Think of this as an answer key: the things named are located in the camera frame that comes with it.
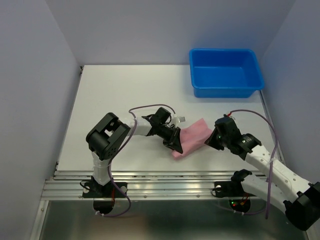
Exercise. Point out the blue plastic bin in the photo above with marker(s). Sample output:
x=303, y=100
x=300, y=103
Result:
x=224, y=73

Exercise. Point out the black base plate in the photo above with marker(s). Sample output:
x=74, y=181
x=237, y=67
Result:
x=105, y=191
x=229, y=189

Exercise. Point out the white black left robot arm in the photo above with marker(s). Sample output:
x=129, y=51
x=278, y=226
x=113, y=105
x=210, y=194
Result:
x=109, y=136

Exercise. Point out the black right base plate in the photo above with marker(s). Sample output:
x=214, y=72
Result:
x=229, y=189

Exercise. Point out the aluminium mounting rail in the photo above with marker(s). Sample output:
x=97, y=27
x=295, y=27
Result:
x=142, y=185

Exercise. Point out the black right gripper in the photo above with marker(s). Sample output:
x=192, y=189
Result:
x=210, y=141

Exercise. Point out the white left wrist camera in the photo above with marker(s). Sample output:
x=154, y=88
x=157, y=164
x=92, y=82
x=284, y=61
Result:
x=179, y=119

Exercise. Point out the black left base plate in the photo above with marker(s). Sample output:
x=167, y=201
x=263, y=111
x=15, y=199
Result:
x=105, y=191

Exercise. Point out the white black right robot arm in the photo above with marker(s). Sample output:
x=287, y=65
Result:
x=296, y=197

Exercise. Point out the pink t-shirt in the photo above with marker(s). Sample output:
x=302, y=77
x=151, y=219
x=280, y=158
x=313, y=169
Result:
x=192, y=138

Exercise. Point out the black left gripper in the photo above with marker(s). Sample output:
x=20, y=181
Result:
x=173, y=142

